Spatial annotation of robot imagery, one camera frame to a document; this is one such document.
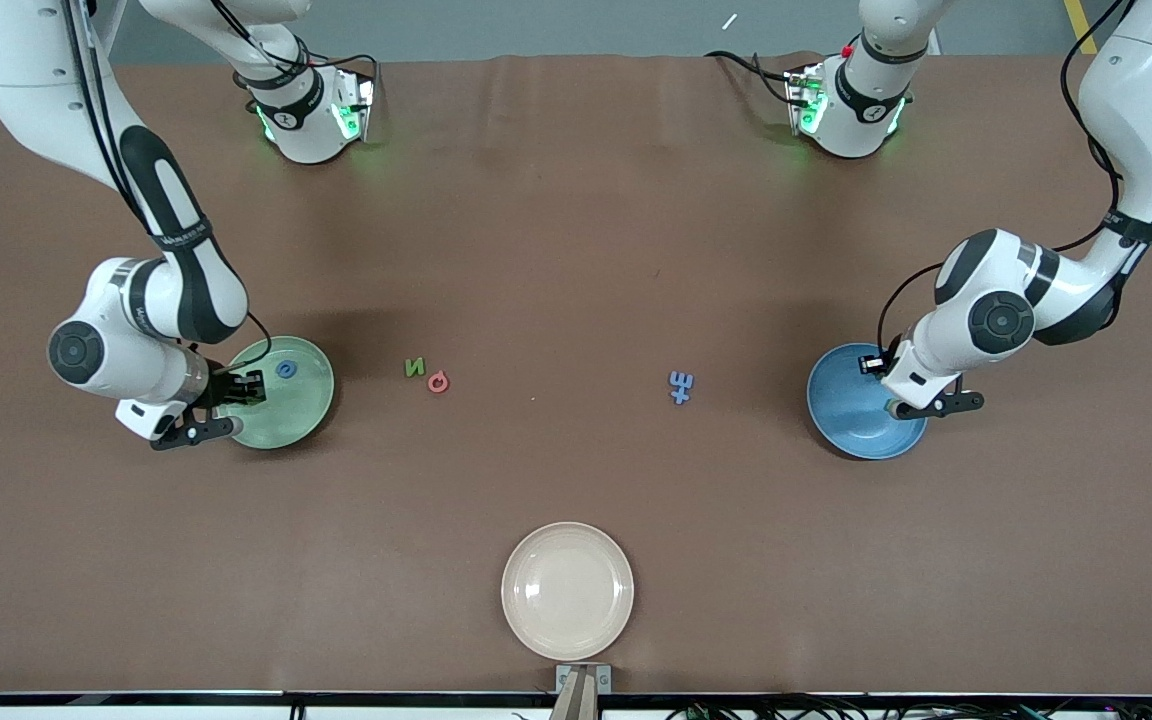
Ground right arm base connector block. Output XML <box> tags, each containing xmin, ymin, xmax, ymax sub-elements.
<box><xmin>329</xmin><ymin>66</ymin><xmax>378</xmax><ymax>144</ymax></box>

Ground left arm base connector block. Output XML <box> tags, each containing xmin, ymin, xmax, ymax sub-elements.
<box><xmin>783</xmin><ymin>60</ymin><xmax>830</xmax><ymax>138</ymax></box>

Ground blue plate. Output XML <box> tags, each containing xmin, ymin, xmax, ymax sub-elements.
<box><xmin>806</xmin><ymin>343</ymin><xmax>929</xmax><ymax>461</ymax></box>

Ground light green plate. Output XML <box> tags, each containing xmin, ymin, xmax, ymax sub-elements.
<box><xmin>221</xmin><ymin>336</ymin><xmax>336</xmax><ymax>450</ymax></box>

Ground brown table mat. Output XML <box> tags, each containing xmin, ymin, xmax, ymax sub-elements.
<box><xmin>0</xmin><ymin>50</ymin><xmax>1152</xmax><ymax>696</ymax></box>

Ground beige plate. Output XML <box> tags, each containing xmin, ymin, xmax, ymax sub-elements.
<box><xmin>501</xmin><ymin>522</ymin><xmax>635</xmax><ymax>661</ymax></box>

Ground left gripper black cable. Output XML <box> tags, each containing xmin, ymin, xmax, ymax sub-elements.
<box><xmin>874</xmin><ymin>0</ymin><xmax>1152</xmax><ymax>353</ymax></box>

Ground left arm base black cable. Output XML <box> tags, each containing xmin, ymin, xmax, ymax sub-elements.
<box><xmin>704</xmin><ymin>50</ymin><xmax>807</xmax><ymax>106</ymax></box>

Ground arm base black cable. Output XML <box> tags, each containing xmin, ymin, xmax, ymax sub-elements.
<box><xmin>704</xmin><ymin>50</ymin><xmax>807</xmax><ymax>106</ymax></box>
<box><xmin>211</xmin><ymin>0</ymin><xmax>382</xmax><ymax>111</ymax></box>

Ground right arm base black cable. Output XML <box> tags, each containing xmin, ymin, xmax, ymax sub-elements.
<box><xmin>211</xmin><ymin>0</ymin><xmax>382</xmax><ymax>111</ymax></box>

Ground camera pole mounting bracket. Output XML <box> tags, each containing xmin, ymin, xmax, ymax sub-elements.
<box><xmin>548</xmin><ymin>664</ymin><xmax>613</xmax><ymax>720</ymax></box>

